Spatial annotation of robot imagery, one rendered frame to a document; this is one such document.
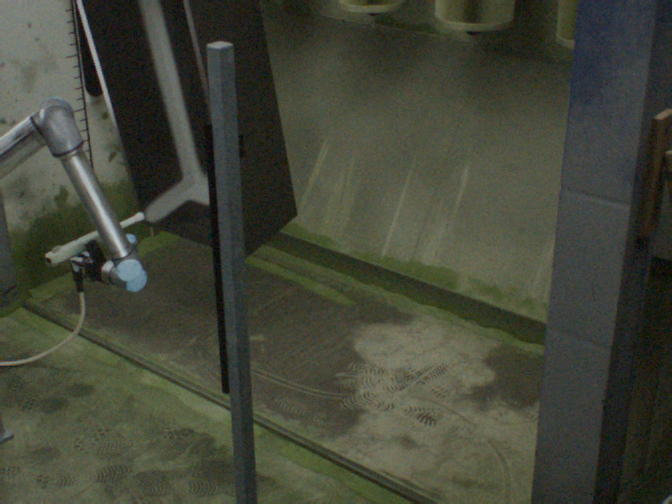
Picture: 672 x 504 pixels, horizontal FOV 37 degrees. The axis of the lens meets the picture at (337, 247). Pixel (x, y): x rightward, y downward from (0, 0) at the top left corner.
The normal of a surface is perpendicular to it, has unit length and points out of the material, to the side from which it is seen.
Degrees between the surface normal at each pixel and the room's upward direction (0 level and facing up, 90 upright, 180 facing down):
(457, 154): 57
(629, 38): 90
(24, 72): 90
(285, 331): 0
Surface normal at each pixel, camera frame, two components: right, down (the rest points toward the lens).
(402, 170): -0.53, -0.20
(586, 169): -0.62, 0.34
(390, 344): 0.00, -0.90
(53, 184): 0.78, 0.27
